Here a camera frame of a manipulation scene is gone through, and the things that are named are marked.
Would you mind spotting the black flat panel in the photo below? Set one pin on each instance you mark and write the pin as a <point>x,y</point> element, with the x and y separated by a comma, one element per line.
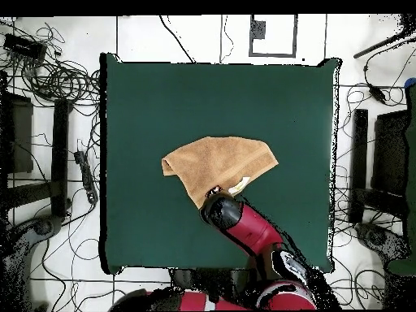
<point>390,152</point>
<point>19,136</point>

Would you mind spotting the tan terry cloth towel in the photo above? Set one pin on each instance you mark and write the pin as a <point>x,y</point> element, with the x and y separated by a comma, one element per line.
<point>214,159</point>

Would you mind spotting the black power adapter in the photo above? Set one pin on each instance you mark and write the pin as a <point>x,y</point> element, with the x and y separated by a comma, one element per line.
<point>377,93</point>

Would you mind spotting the dark grey square plate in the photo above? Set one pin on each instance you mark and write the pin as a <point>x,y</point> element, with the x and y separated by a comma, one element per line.
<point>259,29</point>

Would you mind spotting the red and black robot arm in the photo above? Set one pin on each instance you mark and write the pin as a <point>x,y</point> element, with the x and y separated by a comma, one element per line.
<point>250,230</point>

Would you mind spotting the black stand bar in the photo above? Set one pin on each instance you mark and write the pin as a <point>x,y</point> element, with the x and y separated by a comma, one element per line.
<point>60,156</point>
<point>360,156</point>

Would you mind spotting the small blue round object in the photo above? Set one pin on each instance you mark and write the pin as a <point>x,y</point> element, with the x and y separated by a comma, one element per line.
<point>411,82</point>

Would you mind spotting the grey square floor frame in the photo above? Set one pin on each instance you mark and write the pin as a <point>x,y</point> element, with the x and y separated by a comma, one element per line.
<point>251,45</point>

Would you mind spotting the dark green table cloth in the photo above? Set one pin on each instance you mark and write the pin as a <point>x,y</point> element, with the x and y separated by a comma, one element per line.
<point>146,227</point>

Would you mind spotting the grey swivel chair base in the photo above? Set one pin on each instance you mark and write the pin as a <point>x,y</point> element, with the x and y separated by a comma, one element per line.
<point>377,237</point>
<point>42,226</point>

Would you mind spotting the black tripod leg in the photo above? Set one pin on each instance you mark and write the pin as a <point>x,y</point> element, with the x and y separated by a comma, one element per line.
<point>380,44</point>

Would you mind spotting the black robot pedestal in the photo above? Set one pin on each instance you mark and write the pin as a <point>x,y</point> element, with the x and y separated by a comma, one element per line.
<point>195,279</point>

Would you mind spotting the black power strip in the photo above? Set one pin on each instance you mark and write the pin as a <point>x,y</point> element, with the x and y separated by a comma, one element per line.
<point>87,177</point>

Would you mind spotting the black box device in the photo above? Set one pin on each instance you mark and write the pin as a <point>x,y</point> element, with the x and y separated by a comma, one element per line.
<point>24,47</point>

